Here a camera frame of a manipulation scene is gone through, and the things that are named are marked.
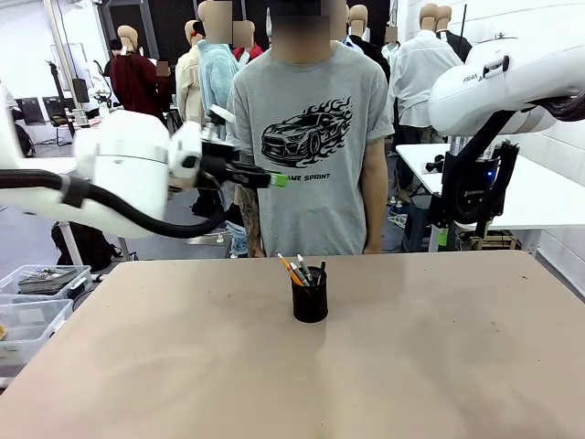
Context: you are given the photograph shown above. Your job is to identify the mannequin light blue fleece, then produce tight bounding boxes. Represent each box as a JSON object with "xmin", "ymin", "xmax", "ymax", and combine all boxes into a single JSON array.
[{"xmin": 196, "ymin": 0, "xmax": 244, "ymax": 141}]

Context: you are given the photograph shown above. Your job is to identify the wooden pallet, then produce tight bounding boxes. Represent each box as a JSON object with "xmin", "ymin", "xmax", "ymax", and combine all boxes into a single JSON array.
[{"xmin": 458, "ymin": 230, "xmax": 523, "ymax": 252}]

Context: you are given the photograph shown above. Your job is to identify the mannequin black suit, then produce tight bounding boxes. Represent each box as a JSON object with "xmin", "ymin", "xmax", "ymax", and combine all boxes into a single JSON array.
[{"xmin": 435, "ymin": 4, "xmax": 474, "ymax": 64}]

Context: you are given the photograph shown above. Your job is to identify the mannequin maroon garment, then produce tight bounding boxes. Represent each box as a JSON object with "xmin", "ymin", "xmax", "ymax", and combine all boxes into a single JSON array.
[{"xmin": 108, "ymin": 25, "xmax": 174, "ymax": 134}]

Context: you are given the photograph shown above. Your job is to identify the mannequin black coat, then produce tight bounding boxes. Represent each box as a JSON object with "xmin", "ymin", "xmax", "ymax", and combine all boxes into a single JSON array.
[{"xmin": 346, "ymin": 3, "xmax": 393, "ymax": 86}]

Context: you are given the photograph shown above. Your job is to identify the black tripod stand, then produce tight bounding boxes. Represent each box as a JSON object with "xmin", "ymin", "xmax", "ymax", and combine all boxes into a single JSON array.
[{"xmin": 44, "ymin": 59, "xmax": 78, "ymax": 145}]

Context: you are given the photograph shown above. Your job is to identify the white table with black clamp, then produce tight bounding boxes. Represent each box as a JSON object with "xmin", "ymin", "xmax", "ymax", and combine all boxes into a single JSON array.
[{"xmin": 394, "ymin": 143, "xmax": 585, "ymax": 257}]

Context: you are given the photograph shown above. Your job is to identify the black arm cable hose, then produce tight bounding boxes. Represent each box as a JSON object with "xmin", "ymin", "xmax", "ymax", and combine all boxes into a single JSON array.
[
  {"xmin": 0, "ymin": 167, "xmax": 229, "ymax": 240},
  {"xmin": 455, "ymin": 89, "xmax": 585, "ymax": 159}
]

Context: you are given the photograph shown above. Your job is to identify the person in grey t-shirt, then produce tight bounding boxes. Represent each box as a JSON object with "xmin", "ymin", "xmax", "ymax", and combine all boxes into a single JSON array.
[{"xmin": 226, "ymin": 0, "xmax": 397, "ymax": 257}]

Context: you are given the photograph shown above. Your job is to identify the person's left forearm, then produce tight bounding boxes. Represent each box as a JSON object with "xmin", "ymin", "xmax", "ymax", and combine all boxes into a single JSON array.
[{"xmin": 362, "ymin": 135, "xmax": 390, "ymax": 242}]

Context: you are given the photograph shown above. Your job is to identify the clear plastic bin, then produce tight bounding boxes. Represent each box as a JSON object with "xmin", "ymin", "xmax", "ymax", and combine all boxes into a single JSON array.
[{"xmin": 0, "ymin": 297, "xmax": 75, "ymax": 368}]

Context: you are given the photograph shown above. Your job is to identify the black clamp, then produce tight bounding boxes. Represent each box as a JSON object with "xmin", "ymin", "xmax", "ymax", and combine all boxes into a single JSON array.
[{"xmin": 424, "ymin": 154, "xmax": 448, "ymax": 176}]

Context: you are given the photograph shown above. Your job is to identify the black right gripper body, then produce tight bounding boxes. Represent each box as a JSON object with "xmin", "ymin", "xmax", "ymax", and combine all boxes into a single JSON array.
[{"xmin": 437, "ymin": 145, "xmax": 505, "ymax": 226}]

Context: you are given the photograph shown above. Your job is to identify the black backpack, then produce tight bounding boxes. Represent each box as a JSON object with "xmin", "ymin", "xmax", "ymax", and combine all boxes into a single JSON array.
[{"xmin": 49, "ymin": 220, "xmax": 123, "ymax": 272}]

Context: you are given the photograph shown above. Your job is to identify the mannequin cream shirt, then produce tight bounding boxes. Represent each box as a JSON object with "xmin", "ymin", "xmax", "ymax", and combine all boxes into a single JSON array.
[{"xmin": 175, "ymin": 19, "xmax": 206, "ymax": 125}]

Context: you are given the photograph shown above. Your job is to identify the grey pen white tip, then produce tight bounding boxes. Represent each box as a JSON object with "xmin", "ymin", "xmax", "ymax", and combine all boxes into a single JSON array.
[
  {"xmin": 289, "ymin": 261, "xmax": 312, "ymax": 287},
  {"xmin": 296, "ymin": 253, "xmax": 314, "ymax": 285}
]

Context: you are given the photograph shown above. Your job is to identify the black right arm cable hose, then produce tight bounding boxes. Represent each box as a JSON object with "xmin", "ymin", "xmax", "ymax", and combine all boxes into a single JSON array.
[{"xmin": 455, "ymin": 89, "xmax": 585, "ymax": 159}]

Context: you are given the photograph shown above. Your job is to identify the clear bin dark contents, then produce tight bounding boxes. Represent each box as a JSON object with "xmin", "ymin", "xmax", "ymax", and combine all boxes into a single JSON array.
[{"xmin": 0, "ymin": 263, "xmax": 93, "ymax": 301}]

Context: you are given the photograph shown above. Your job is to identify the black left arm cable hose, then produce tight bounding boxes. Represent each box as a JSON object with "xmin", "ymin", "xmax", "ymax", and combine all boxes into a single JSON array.
[{"xmin": 0, "ymin": 167, "xmax": 229, "ymax": 240}]

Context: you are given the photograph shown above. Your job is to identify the mannequin white shirt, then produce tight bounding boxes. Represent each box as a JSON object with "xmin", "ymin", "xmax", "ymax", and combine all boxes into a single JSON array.
[{"xmin": 387, "ymin": 2, "xmax": 463, "ymax": 141}]

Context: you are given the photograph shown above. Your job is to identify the mannequin red garment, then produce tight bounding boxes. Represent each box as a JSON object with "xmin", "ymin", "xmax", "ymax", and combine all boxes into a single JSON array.
[{"xmin": 231, "ymin": 19, "xmax": 265, "ymax": 64}]

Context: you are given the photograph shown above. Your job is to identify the black mesh pen holder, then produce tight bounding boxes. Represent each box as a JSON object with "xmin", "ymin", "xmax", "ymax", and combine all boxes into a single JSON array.
[{"xmin": 291, "ymin": 266, "xmax": 329, "ymax": 324}]

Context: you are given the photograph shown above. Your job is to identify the person's right forearm tattooed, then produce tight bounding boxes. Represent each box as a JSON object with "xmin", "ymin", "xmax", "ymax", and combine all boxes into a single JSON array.
[{"xmin": 234, "ymin": 153, "xmax": 267, "ymax": 243}]

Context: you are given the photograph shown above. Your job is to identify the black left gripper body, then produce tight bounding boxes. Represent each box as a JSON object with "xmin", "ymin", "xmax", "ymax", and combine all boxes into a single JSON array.
[{"xmin": 196, "ymin": 141, "xmax": 239, "ymax": 190}]

